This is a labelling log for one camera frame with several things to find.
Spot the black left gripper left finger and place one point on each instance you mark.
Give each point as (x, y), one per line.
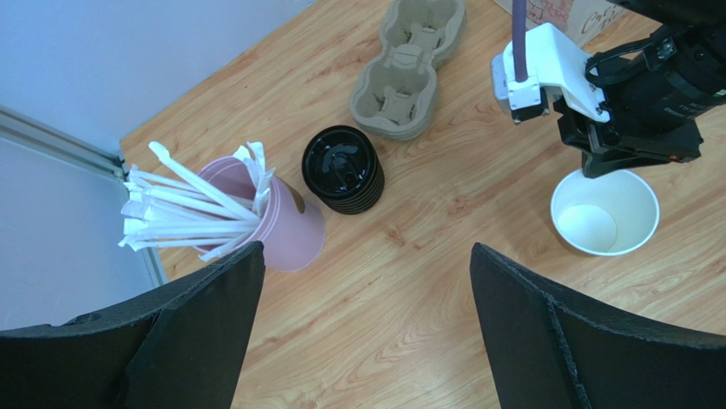
(181, 345)

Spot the white paper takeout bag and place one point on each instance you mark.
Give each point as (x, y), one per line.
(579, 20)

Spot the pink cup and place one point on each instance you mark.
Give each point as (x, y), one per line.
(292, 230)

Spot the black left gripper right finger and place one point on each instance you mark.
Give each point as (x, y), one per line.
(550, 346)

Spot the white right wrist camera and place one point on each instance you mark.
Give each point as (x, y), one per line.
(555, 70)

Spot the single paper coffee cup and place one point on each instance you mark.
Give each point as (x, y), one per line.
(611, 215)

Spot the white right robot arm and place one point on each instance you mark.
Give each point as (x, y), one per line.
(655, 88)

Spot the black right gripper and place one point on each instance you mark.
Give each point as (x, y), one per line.
(627, 145)

